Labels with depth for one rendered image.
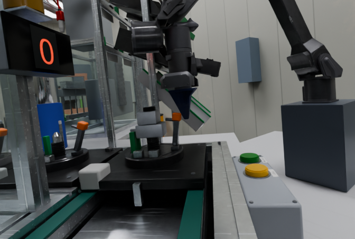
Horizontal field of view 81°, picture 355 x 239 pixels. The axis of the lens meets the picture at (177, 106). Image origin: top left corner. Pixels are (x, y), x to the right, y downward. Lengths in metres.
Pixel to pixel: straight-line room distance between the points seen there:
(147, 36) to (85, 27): 1.43
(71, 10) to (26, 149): 1.65
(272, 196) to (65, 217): 0.31
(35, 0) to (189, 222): 0.38
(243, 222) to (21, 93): 0.36
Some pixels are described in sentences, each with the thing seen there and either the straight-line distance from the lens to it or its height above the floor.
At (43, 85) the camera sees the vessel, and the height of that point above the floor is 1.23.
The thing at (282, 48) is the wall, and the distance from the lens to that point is 2.90.
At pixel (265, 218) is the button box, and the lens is 0.34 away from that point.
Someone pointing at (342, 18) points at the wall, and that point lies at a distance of 2.70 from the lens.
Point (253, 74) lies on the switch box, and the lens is 2.89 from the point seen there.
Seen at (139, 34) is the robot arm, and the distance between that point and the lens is 0.45.
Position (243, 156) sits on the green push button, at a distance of 0.48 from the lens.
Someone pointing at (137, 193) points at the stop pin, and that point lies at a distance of 0.41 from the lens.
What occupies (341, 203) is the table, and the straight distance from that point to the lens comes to 0.58.
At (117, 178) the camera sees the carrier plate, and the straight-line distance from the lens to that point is 0.43.
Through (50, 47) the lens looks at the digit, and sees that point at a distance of 0.38.
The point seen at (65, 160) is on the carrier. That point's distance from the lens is 0.57.
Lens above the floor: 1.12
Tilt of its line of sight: 4 degrees down
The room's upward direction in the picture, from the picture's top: 6 degrees counter-clockwise
